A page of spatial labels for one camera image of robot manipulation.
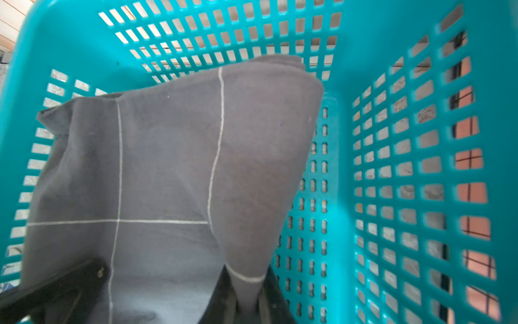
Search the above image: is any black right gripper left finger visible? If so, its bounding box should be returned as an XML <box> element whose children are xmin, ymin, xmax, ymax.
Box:
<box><xmin>1</xmin><ymin>259</ymin><xmax>109</xmax><ymax>323</ymax></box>

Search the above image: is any teal plastic basket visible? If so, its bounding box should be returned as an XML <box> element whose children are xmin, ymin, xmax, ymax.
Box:
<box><xmin>1</xmin><ymin>1</ymin><xmax>517</xmax><ymax>323</ymax></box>

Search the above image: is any dark grey checked pillowcase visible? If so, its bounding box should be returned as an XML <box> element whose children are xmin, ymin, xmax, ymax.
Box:
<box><xmin>20</xmin><ymin>55</ymin><xmax>324</xmax><ymax>323</ymax></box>

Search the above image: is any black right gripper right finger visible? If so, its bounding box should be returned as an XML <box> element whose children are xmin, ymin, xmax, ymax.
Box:
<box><xmin>199</xmin><ymin>268</ymin><xmax>296</xmax><ymax>324</ymax></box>

